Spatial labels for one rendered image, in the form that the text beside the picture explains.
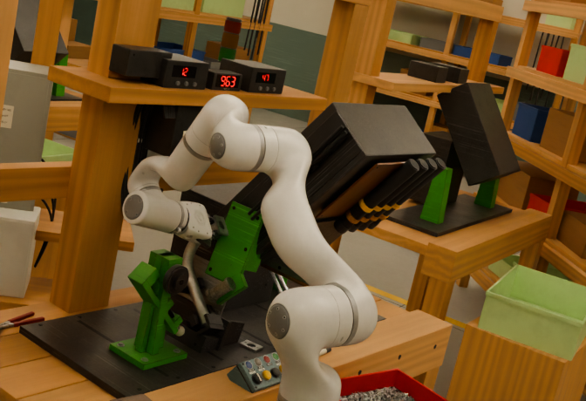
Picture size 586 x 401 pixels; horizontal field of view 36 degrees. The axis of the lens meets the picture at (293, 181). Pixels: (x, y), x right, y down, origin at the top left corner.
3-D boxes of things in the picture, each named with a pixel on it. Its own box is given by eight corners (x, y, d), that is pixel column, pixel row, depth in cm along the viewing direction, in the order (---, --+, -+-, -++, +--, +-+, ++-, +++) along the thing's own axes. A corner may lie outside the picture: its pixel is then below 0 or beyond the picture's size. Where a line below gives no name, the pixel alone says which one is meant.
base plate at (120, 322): (384, 323, 289) (386, 317, 288) (126, 405, 202) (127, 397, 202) (287, 277, 313) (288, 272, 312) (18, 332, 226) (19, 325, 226)
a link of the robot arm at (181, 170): (168, 104, 207) (116, 185, 225) (193, 157, 199) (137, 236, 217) (201, 106, 213) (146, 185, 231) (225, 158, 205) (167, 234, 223)
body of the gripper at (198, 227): (190, 229, 223) (217, 236, 232) (180, 193, 227) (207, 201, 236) (167, 241, 226) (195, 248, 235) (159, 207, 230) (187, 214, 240)
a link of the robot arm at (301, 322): (350, 411, 174) (376, 296, 169) (276, 425, 162) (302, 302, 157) (310, 384, 183) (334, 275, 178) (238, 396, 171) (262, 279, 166)
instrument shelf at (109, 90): (325, 111, 287) (328, 98, 287) (108, 103, 217) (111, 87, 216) (267, 92, 302) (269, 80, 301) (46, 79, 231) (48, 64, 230)
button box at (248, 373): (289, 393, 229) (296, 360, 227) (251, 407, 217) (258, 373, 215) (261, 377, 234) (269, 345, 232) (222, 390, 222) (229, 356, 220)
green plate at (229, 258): (252, 291, 242) (280, 219, 242) (235, 287, 236) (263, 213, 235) (222, 276, 249) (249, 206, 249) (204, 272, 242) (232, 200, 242)
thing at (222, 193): (270, 302, 280) (293, 199, 273) (203, 317, 256) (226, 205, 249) (228, 281, 291) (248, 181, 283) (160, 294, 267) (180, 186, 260)
